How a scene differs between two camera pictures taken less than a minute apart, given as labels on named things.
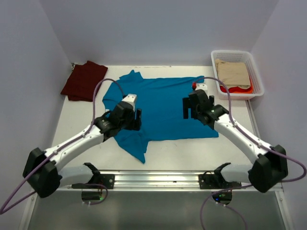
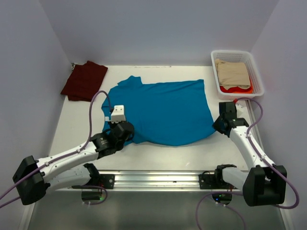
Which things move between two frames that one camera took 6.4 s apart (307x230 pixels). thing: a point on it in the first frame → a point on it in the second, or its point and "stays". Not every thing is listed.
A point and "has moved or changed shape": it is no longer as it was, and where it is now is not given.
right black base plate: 209,181 stays
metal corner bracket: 73,65 stays
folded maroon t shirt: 83,81 stays
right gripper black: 187,104 → 216,126
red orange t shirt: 237,90 stays
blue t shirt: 161,101 has moved or changed shape
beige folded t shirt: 233,74 stays
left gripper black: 135,124 → 112,125
